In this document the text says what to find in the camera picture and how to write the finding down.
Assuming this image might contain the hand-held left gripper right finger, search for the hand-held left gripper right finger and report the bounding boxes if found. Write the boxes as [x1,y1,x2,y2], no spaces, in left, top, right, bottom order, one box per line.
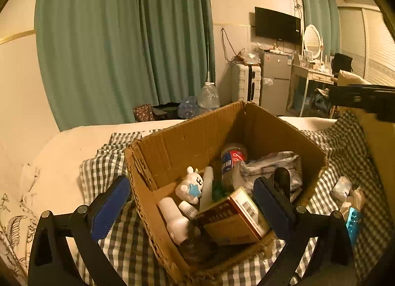
[253,176,355,286]

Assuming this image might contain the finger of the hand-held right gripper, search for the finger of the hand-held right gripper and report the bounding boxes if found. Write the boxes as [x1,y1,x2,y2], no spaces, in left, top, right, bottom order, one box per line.
[328,84,395,109]

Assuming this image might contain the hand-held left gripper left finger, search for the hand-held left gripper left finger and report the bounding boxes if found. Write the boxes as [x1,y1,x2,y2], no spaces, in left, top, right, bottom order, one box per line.
[28,175,132,286]

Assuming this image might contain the floral tissue pack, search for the floral tissue pack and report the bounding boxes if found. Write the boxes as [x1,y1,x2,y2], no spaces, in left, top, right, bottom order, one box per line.
[241,150,303,203]

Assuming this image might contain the small tan medicine box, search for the small tan medicine box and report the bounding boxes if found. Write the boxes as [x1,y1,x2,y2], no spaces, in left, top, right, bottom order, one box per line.
[195,187,271,246]

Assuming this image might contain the green snack packet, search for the green snack packet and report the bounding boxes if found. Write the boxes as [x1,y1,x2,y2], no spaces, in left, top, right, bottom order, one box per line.
[211,179,232,202]

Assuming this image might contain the clear floss pick jar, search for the clear floss pick jar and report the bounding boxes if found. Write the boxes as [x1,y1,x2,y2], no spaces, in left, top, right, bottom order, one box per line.
[220,143,249,192]

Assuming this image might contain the white plastic tube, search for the white plastic tube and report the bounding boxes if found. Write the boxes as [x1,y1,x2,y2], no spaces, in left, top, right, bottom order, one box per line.
[199,166,216,209]

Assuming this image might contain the small white capped bottle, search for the small white capped bottle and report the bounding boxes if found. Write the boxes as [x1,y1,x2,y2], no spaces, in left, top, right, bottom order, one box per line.
[178,200,198,220]

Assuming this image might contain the white figurine with blue star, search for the white figurine with blue star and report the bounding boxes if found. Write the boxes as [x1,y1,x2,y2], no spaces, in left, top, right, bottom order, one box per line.
[175,166,205,205]

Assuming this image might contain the small clear bottle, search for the small clear bottle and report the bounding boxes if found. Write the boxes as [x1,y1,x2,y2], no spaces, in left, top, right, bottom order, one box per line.
[179,230,217,266]

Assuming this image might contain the brown cardboard box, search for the brown cardboard box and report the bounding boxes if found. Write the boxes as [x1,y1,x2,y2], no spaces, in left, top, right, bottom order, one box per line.
[123,101,328,285]

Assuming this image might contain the black bag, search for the black bag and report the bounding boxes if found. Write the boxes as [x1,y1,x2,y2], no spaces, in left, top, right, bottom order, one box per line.
[332,52,354,73]

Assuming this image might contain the beige pillow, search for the beige pillow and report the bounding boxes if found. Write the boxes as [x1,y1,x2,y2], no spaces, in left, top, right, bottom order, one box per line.
[335,69,395,200]

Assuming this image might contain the white dressing table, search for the white dressing table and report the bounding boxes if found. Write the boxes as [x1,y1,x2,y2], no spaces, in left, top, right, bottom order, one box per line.
[287,58,338,118]

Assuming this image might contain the white louvred wardrobe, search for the white louvred wardrobe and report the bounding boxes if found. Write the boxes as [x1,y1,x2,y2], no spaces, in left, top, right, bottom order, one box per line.
[338,7,395,86]

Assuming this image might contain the checkered blanket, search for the checkered blanket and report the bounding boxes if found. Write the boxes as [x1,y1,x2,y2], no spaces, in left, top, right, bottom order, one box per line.
[74,110,395,286]

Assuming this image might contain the white oval mirror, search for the white oval mirror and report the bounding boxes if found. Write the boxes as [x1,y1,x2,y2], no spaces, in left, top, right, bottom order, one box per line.
[302,24,323,60]

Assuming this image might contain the grey mini fridge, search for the grey mini fridge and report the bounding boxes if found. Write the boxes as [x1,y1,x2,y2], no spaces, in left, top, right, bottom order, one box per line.
[259,50,294,115]

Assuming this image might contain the blue white small package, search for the blue white small package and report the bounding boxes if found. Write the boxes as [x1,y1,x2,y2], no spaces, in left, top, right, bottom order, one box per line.
[339,186,366,245]

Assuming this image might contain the narrow green curtain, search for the narrow green curtain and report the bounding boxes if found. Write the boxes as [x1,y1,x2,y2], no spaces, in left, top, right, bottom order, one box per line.
[296,0,341,55]

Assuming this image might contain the floral fabric bag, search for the floral fabric bag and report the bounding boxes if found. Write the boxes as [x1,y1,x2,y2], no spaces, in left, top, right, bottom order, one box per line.
[133,104,154,122]

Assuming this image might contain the clear plastic bag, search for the clear plastic bag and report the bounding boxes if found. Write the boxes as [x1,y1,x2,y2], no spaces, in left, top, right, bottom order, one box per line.
[237,48,261,64]

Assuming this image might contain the white suitcase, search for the white suitcase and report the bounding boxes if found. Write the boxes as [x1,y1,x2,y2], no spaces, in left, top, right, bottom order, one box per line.
[231,63,263,104]

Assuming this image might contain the large clear water bottle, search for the large clear water bottle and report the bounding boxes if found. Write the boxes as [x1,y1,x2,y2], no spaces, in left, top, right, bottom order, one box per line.
[197,82,220,111]

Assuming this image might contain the crushed clear plastic bottles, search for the crushed clear plastic bottles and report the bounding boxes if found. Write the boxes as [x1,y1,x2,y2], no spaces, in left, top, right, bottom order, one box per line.
[178,96,199,118]

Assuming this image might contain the wide green curtain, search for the wide green curtain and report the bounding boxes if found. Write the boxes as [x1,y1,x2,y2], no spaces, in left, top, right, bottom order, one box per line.
[35,0,216,131]

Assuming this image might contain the black wall television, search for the black wall television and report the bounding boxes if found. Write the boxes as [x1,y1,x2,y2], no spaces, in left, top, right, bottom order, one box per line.
[255,7,301,44]

